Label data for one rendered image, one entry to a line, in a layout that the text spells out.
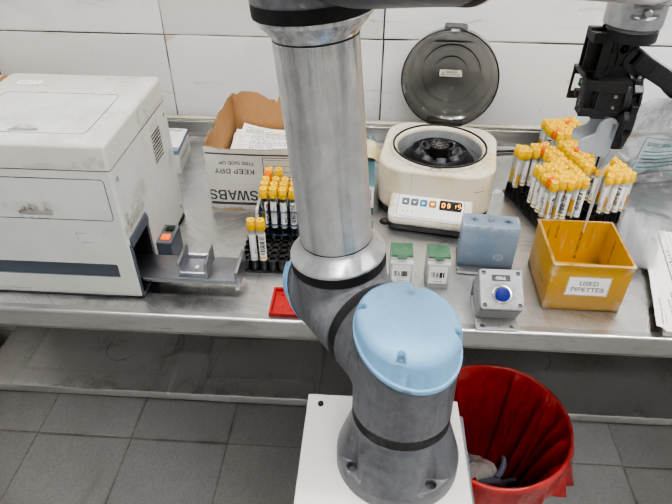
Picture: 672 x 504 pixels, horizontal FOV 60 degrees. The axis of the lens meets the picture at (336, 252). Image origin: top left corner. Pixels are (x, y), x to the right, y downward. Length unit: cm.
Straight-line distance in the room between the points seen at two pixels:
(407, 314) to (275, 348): 119
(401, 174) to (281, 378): 77
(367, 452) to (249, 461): 120
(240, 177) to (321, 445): 63
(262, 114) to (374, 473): 98
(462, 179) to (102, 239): 67
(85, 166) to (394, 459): 61
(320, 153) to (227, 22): 92
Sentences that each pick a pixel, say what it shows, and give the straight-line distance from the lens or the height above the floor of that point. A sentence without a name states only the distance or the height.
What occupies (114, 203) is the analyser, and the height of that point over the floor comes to 107.
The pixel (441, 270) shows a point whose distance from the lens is 104.
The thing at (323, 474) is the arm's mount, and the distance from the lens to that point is 76.
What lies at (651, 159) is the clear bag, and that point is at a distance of 150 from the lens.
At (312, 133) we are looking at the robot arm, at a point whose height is 131.
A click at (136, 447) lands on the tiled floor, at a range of 198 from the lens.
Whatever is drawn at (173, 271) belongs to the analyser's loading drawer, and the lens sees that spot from 106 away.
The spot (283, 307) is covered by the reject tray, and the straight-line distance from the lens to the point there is 101.
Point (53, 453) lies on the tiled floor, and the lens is 206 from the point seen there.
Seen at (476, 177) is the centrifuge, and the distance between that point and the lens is 118.
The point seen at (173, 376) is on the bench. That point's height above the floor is 27.
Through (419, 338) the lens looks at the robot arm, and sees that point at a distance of 60.
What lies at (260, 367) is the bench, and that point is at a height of 27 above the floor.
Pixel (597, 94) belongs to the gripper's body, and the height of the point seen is 125.
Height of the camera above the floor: 156
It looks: 37 degrees down
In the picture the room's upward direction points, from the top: straight up
